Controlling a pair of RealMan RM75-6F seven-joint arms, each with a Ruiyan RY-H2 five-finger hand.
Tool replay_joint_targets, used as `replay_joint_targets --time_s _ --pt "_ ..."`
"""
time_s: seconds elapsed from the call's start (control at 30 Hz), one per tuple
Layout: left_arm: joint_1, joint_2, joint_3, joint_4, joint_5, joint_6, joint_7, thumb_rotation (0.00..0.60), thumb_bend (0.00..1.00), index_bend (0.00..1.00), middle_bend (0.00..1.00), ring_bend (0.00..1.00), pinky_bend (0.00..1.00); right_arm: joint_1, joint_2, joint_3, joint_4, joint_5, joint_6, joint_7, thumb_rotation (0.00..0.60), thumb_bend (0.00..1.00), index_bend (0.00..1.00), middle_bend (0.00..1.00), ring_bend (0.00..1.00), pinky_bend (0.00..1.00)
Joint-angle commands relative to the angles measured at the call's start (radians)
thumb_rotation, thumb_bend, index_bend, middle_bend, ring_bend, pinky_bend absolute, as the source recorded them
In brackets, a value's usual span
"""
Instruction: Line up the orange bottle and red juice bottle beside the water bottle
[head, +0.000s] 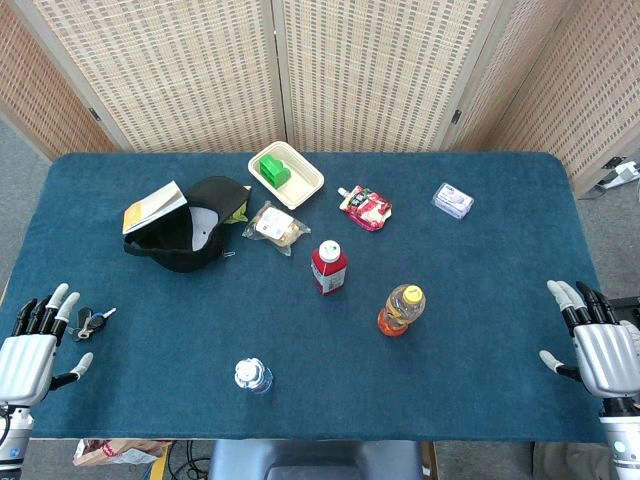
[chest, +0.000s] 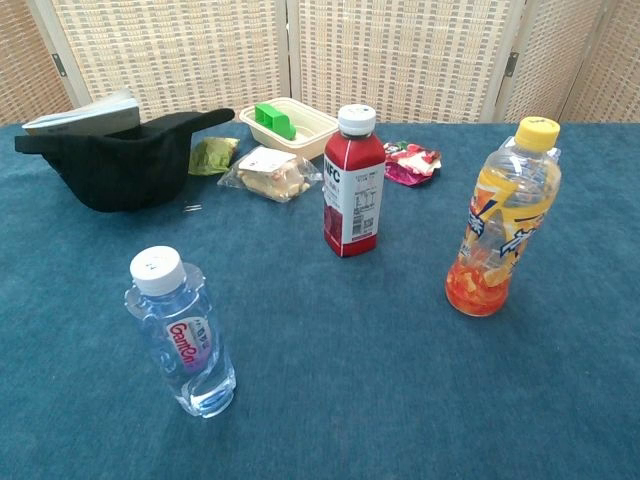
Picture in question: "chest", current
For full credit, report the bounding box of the red juice bottle white cap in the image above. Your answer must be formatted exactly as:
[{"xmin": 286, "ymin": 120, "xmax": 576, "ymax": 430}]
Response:
[{"xmin": 322, "ymin": 103, "xmax": 387, "ymax": 259}]

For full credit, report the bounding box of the orange drink bottle yellow cap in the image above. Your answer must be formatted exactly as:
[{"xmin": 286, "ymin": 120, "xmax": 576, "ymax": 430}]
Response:
[{"xmin": 444, "ymin": 115, "xmax": 562, "ymax": 319}]

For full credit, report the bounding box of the clear bag of biscuits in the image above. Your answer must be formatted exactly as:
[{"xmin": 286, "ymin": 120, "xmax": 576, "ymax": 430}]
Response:
[{"xmin": 216, "ymin": 144, "xmax": 324, "ymax": 204}]

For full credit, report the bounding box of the beige food tray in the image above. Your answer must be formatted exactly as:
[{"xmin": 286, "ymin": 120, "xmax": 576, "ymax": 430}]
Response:
[{"xmin": 238, "ymin": 97, "xmax": 340, "ymax": 162}]

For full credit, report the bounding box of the red drink pouch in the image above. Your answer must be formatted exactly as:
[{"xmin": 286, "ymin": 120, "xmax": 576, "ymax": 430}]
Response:
[{"xmin": 382, "ymin": 140, "xmax": 443, "ymax": 188}]

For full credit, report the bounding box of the green plastic block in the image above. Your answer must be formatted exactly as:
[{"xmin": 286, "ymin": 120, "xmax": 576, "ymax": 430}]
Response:
[{"xmin": 253, "ymin": 101, "xmax": 298, "ymax": 141}]

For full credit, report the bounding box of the blue table cloth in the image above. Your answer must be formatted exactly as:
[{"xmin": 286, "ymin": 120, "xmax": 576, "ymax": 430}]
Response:
[{"xmin": 0, "ymin": 119, "xmax": 640, "ymax": 480}]

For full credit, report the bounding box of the green snack packet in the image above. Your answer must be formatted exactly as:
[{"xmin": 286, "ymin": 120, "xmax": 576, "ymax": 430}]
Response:
[{"xmin": 187, "ymin": 136, "xmax": 241, "ymax": 177}]

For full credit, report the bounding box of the clear water bottle white cap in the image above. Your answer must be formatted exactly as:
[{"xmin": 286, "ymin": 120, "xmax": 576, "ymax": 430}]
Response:
[{"xmin": 123, "ymin": 244, "xmax": 237, "ymax": 420}]

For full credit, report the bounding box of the black baseball cap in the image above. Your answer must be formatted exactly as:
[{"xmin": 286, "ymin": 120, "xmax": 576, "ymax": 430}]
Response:
[{"xmin": 13, "ymin": 107, "xmax": 236, "ymax": 214}]

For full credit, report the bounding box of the woven folding screen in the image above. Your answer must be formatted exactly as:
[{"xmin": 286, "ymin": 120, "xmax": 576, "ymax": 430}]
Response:
[{"xmin": 0, "ymin": 0, "xmax": 640, "ymax": 126}]

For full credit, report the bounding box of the yellow and white booklet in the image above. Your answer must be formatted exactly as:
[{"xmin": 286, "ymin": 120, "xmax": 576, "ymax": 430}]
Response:
[{"xmin": 21, "ymin": 88, "xmax": 142, "ymax": 137}]

